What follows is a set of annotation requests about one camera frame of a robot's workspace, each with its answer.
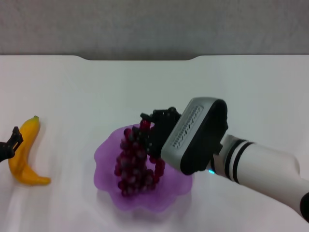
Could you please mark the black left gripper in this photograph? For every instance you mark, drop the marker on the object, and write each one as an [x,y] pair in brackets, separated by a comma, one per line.
[4,151]

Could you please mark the dark red grape bunch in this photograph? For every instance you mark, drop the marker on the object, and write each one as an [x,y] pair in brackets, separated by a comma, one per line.
[132,164]

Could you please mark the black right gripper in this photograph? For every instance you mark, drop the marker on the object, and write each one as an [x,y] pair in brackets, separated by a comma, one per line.
[163,135]

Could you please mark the purple scalloped plastic bowl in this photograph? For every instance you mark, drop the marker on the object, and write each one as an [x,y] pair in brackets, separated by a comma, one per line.
[105,174]

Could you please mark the yellow banana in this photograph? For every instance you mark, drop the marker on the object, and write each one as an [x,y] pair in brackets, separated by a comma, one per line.
[20,157]

